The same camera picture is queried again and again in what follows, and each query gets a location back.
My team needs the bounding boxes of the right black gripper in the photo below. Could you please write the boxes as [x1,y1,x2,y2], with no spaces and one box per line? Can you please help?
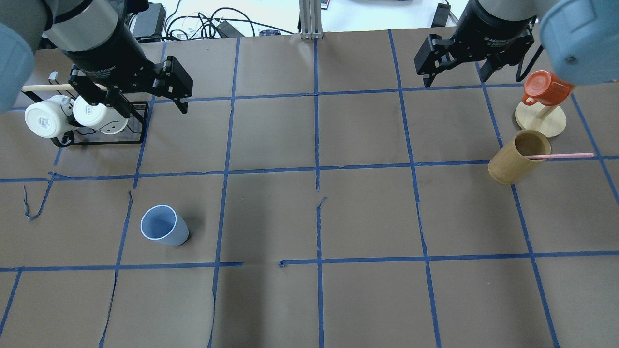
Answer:
[414,2,536,88]

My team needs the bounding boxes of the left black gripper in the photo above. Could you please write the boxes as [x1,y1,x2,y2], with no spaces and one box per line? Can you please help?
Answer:
[68,22,194,114]

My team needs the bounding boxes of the blue plastic cup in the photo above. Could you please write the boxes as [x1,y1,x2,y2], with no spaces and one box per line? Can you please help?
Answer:
[140,204,190,246]

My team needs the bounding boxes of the pink chopstick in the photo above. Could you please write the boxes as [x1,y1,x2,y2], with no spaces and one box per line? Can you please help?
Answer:
[525,152,594,160]

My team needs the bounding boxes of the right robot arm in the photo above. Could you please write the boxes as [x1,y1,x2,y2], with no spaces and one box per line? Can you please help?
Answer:
[414,0,619,87]

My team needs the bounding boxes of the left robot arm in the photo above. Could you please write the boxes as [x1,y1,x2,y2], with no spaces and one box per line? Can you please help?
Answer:
[0,0,193,117]

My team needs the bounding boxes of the bamboo cup holder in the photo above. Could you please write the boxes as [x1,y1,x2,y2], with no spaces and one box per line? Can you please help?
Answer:
[488,130,551,185]

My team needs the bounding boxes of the white mug inner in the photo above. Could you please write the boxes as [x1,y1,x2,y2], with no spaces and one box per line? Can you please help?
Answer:
[73,96,129,135]

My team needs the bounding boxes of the white mug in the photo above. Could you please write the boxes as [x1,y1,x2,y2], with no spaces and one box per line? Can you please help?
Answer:
[73,96,129,135]
[24,95,77,139]

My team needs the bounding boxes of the black power adapter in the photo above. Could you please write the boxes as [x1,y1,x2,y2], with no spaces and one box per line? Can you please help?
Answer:
[131,3,166,43]

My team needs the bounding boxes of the white mug outer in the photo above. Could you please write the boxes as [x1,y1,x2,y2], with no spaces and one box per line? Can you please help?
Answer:
[24,95,77,139]

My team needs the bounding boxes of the orange mug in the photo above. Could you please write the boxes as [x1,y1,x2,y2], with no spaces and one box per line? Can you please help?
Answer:
[522,69,574,106]

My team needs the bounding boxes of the wooden mug tree stand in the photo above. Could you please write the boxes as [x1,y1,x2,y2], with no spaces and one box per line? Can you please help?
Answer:
[515,102,567,137]

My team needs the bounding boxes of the black wire mug rack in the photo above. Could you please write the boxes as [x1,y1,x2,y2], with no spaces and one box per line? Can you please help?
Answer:
[51,82,149,148]

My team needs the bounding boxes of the wooden rack handle bar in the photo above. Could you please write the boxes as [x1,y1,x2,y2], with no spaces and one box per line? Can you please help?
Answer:
[20,84,77,92]

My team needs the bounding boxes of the aluminium frame post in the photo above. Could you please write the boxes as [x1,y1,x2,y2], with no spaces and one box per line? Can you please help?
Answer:
[299,0,323,40]

